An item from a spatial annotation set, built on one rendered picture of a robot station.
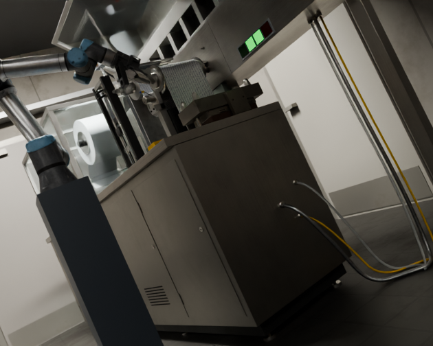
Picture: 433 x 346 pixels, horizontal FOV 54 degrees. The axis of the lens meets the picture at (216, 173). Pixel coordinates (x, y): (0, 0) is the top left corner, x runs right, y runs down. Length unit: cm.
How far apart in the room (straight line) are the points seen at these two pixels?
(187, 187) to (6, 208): 358
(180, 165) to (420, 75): 179
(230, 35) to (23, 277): 362
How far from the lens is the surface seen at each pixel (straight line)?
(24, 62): 194
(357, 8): 190
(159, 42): 267
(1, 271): 501
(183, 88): 211
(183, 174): 166
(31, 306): 500
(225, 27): 218
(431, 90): 294
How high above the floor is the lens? 61
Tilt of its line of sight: 3 degrees up
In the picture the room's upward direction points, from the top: 25 degrees counter-clockwise
